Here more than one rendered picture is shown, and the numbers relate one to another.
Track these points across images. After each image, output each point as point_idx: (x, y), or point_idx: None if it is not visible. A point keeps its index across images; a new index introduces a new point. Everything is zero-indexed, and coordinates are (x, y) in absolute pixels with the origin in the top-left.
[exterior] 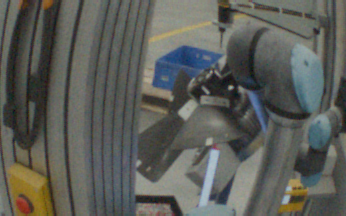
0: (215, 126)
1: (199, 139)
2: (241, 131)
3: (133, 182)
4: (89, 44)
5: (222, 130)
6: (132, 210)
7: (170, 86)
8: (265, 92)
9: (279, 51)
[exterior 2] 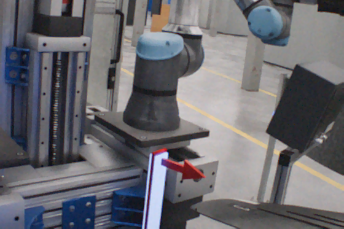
0: (311, 218)
1: (271, 204)
2: (235, 222)
3: None
4: None
5: (279, 217)
6: (0, 3)
7: None
8: None
9: None
